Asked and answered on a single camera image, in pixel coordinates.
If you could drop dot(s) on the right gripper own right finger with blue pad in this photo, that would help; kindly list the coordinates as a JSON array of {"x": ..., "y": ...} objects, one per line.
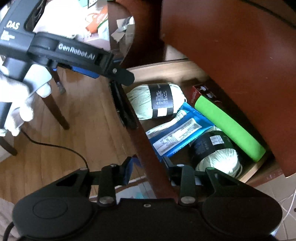
[{"x": 194, "y": 186}]

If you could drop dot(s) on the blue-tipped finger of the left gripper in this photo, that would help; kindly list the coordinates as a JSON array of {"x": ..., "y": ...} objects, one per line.
[{"x": 82, "y": 71}]

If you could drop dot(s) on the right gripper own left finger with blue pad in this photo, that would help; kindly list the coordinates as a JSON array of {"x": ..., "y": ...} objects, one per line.
[{"x": 107, "y": 179}]

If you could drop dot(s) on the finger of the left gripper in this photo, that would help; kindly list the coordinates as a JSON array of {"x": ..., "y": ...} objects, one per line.
[{"x": 122, "y": 105}]

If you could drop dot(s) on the dark red wooden drawer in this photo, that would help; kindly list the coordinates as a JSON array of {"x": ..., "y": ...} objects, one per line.
[{"x": 247, "y": 48}]

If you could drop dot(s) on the grey gloved left hand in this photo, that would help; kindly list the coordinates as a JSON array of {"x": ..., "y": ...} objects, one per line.
[{"x": 21, "y": 95}]

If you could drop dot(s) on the pale green yarn ball upper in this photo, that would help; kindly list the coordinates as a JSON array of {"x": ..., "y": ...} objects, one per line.
[{"x": 156, "y": 100}]

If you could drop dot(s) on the pale green yarn ball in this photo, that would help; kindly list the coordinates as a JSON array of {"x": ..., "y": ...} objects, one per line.
[
  {"x": 156, "y": 100},
  {"x": 213, "y": 148}
]

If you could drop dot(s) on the pale green yarn ball lower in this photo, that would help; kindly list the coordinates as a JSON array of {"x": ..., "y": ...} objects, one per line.
[{"x": 213, "y": 148}]

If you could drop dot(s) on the blue wet wipes pack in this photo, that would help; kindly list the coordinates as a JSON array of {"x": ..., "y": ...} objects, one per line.
[{"x": 168, "y": 138}]

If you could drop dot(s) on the green foam roller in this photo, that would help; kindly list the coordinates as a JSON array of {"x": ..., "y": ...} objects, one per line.
[{"x": 243, "y": 139}]

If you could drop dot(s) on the dark red cardboard box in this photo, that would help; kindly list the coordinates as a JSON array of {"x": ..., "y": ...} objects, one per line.
[{"x": 202, "y": 90}]

